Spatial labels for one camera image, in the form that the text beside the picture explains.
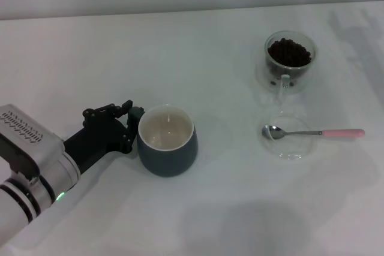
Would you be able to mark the clear glass saucer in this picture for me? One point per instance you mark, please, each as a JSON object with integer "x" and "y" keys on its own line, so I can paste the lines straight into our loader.
{"x": 294, "y": 148}

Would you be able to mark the clear double-wall glass cup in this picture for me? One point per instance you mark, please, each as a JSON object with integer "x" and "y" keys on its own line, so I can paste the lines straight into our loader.
{"x": 285, "y": 88}

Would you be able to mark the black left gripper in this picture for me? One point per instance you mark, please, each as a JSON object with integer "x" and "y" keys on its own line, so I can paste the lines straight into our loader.
{"x": 96, "y": 139}

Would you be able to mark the roasted coffee bean heap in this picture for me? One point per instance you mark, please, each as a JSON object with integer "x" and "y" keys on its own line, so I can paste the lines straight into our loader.
{"x": 289, "y": 53}

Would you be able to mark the dark teal ceramic mug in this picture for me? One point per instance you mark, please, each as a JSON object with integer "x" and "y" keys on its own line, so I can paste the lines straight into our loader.
{"x": 168, "y": 157}

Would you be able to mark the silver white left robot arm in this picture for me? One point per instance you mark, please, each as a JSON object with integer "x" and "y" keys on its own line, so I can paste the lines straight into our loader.
{"x": 27, "y": 154}

